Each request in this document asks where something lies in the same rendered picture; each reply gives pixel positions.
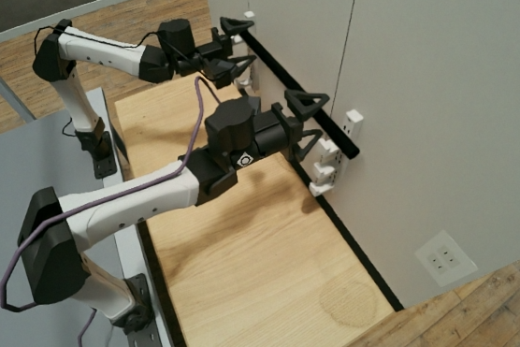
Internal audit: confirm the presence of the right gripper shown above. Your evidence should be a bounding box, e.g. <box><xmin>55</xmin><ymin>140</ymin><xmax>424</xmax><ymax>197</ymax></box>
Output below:
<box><xmin>254</xmin><ymin>89</ymin><xmax>330</xmax><ymax>163</ymax></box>

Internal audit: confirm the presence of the black metal bar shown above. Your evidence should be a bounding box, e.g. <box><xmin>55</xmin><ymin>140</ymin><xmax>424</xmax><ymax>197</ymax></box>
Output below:
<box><xmin>238</xmin><ymin>29</ymin><xmax>360</xmax><ymax>160</ymax></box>

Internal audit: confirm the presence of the light grey wall panel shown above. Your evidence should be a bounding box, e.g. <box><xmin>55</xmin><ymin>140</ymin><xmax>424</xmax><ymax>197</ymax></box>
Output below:
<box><xmin>208</xmin><ymin>0</ymin><xmax>520</xmax><ymax>312</ymax></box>

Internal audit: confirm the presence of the grey vertical post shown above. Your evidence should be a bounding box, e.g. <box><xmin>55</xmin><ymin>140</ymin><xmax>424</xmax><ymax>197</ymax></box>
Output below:
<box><xmin>0</xmin><ymin>77</ymin><xmax>37</xmax><ymax>123</ymax></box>

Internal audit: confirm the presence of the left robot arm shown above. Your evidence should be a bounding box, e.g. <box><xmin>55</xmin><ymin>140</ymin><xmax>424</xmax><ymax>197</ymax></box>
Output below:
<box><xmin>33</xmin><ymin>19</ymin><xmax>238</xmax><ymax>180</ymax></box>

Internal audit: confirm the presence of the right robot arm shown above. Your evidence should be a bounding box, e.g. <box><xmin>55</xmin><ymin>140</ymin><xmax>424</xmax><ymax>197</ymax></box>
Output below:
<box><xmin>17</xmin><ymin>94</ymin><xmax>280</xmax><ymax>347</ymax></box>

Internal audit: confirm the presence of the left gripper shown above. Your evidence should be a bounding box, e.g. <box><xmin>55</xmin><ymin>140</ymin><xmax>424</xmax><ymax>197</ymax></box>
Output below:
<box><xmin>210</xmin><ymin>17</ymin><xmax>257</xmax><ymax>78</ymax></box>

